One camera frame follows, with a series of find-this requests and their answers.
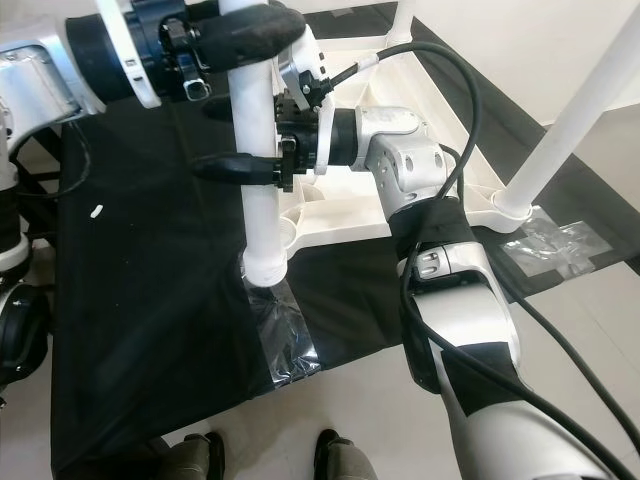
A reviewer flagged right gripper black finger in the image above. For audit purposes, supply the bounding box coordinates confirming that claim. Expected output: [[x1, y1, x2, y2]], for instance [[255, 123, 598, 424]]
[[193, 153, 281, 187]]

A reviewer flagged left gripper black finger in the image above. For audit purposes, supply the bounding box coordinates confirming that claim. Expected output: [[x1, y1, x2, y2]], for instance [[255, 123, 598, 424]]
[[200, 8, 306, 71]]

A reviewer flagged white plastic children table top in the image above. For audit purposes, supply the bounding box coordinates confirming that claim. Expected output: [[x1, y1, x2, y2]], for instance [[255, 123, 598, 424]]
[[230, 10, 536, 251]]

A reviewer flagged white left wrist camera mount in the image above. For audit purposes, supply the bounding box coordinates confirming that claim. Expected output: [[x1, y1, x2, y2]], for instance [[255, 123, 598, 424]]
[[95, 0, 163, 109]]

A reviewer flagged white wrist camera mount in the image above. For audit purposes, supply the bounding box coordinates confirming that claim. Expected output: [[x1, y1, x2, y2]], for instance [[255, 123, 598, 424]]
[[95, 0, 163, 109], [278, 45, 347, 177]]

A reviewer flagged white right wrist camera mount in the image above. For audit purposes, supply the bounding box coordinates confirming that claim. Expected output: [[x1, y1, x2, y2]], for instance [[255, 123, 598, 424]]
[[278, 45, 347, 177]]

